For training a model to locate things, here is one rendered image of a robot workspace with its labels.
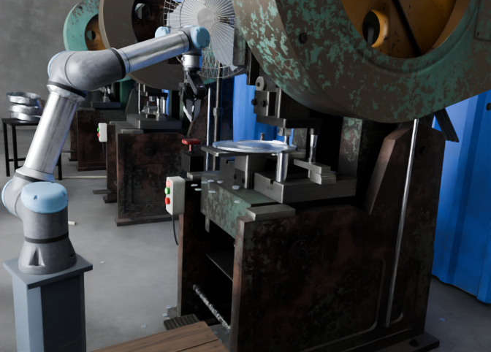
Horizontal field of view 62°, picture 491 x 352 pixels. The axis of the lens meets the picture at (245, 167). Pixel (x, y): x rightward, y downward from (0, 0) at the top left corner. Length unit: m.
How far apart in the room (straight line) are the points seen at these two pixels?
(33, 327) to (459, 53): 1.40
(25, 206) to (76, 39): 3.14
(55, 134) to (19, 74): 6.45
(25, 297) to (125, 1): 1.79
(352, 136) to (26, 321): 1.15
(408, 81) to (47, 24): 7.12
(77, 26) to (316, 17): 3.51
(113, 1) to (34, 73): 5.30
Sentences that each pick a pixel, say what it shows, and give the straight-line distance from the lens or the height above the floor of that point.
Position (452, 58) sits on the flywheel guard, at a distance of 1.27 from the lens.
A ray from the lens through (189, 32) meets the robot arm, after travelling 1.47.
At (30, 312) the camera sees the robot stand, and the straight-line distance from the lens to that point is 1.33.
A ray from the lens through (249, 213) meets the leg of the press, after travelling 1.18.
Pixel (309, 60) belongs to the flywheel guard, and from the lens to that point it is 0.92.
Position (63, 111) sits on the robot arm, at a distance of 1.37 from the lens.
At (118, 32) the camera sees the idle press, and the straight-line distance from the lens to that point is 2.59.
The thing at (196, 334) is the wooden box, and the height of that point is 0.35.
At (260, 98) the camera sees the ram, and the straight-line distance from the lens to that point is 1.41.
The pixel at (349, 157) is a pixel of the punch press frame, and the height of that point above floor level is 0.76.
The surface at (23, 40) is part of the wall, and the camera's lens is 7.82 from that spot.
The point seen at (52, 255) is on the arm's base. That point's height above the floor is 0.50.
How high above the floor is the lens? 1.00
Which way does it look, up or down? 12 degrees down
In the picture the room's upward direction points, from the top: 3 degrees clockwise
